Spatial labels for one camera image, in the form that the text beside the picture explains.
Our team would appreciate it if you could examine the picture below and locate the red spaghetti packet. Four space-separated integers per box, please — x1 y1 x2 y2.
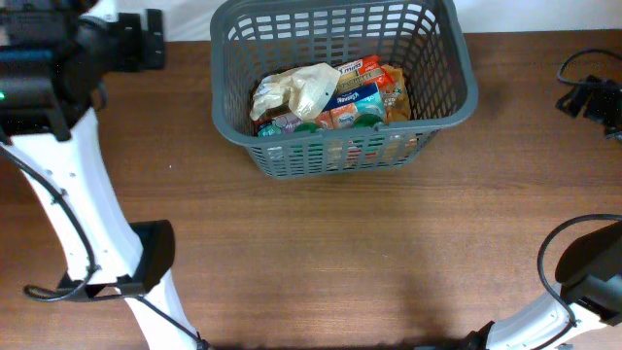
336 54 395 94

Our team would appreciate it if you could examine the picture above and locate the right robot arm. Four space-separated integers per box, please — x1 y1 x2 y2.
457 214 621 349

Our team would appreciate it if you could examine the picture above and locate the green lid jar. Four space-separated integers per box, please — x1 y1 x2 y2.
351 110 385 153
294 122 324 155

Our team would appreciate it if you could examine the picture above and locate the right black cable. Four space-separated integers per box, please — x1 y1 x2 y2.
536 47 622 350

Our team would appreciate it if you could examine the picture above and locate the beige coffee mix bag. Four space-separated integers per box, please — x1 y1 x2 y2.
325 64 412 164

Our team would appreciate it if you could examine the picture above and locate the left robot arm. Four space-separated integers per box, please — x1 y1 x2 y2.
1 0 207 349

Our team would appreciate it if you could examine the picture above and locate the grey plastic basket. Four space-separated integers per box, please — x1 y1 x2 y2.
210 0 478 178

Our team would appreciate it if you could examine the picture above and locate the beige paper bag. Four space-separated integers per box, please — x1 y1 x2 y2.
250 62 341 122

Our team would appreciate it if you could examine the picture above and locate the blue white carton box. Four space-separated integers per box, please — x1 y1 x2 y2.
255 82 389 138

